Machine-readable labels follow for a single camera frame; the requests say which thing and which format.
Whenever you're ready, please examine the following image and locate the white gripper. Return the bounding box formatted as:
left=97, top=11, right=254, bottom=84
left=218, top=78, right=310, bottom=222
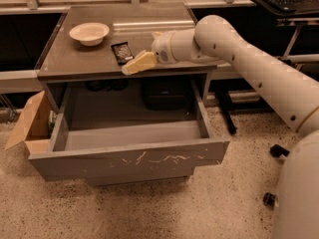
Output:
left=122, top=31, right=176, bottom=75

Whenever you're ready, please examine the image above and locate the black rxbar chocolate wrapper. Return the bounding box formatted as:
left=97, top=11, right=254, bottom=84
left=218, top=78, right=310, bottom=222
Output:
left=111, top=42, right=134, bottom=65

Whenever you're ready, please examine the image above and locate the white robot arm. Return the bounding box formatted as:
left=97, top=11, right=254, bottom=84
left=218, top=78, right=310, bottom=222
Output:
left=122, top=15, right=319, bottom=239

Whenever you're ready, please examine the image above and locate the grey drawer cabinet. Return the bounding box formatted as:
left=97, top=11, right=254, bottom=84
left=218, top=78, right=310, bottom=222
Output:
left=34, top=2, right=220, bottom=187

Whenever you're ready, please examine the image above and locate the open grey top drawer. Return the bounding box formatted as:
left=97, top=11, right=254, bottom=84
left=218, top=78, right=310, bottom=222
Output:
left=29, top=79, right=229, bottom=185

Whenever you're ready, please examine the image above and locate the black box under cabinet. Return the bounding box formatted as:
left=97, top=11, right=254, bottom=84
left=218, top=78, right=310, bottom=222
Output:
left=141, top=77, right=193, bottom=111

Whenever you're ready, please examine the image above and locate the white ceramic bowl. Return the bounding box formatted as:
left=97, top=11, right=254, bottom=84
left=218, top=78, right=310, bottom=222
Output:
left=69, top=23, right=110, bottom=47

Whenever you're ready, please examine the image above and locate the cardboard box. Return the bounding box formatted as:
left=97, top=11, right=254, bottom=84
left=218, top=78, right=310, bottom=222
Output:
left=5, top=91, right=52, bottom=154

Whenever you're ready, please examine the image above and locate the black office chair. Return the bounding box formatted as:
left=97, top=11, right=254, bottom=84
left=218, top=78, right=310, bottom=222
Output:
left=263, top=144, right=289, bottom=207

